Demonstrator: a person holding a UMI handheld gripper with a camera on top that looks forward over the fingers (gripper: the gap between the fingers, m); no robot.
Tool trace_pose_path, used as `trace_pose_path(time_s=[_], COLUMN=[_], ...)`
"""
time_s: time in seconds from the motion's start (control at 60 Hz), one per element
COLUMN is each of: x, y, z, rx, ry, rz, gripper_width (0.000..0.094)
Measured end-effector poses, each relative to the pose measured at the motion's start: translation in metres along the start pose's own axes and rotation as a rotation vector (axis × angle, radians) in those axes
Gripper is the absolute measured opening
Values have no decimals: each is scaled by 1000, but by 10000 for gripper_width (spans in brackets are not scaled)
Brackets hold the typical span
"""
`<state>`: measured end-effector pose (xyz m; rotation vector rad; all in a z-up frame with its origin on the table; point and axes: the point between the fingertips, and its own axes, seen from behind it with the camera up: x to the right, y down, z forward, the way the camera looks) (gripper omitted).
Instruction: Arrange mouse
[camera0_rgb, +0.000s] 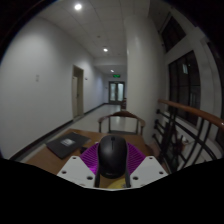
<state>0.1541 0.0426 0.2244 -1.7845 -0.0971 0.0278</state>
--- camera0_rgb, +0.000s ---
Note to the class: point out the black railing with wooden handrail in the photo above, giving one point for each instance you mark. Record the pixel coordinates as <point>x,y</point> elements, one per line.
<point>186,133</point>

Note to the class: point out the dark framed window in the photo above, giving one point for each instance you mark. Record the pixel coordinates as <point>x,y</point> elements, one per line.
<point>185,86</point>

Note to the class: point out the round ceiling lights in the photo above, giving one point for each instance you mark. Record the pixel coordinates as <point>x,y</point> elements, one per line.
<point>78,6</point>

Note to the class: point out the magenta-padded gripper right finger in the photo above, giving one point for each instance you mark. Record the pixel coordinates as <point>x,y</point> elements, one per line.
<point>148,170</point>

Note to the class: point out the pale wooden side door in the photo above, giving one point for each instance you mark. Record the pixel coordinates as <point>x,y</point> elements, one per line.
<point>78,91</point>

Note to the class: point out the black computer mouse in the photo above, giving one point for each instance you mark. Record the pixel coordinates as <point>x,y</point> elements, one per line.
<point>112,155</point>

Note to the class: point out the green exit sign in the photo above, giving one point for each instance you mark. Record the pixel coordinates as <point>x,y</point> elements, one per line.
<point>116,76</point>

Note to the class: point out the wooden armchair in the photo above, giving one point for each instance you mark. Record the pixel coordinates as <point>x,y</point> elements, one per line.
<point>122,115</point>

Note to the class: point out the small black box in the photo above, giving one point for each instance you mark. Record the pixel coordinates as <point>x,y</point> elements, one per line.
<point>83,149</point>

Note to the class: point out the closed dark grey laptop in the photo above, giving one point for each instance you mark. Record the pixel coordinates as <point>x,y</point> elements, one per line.
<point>68,144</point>

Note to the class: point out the glass double door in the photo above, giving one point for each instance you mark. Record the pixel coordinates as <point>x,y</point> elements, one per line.
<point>116,92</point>

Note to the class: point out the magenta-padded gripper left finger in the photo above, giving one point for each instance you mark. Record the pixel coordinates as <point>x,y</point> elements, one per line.
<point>78,170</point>

